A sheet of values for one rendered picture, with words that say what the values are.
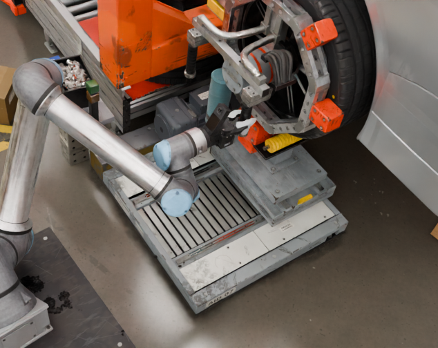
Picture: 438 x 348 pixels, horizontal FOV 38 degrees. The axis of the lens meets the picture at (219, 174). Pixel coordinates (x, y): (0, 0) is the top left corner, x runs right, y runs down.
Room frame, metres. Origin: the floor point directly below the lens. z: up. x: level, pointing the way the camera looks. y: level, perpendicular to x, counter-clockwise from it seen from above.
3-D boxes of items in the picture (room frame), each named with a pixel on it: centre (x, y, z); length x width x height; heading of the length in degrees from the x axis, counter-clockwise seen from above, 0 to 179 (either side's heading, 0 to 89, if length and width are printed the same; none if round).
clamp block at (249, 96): (1.59, -0.08, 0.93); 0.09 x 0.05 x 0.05; 132
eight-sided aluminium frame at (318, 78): (1.85, -0.11, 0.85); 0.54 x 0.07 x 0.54; 42
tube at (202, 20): (1.84, 0.04, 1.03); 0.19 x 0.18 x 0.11; 132
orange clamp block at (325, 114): (1.62, -0.33, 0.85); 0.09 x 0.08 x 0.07; 42
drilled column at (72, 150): (1.94, 0.70, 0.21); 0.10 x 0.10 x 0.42; 42
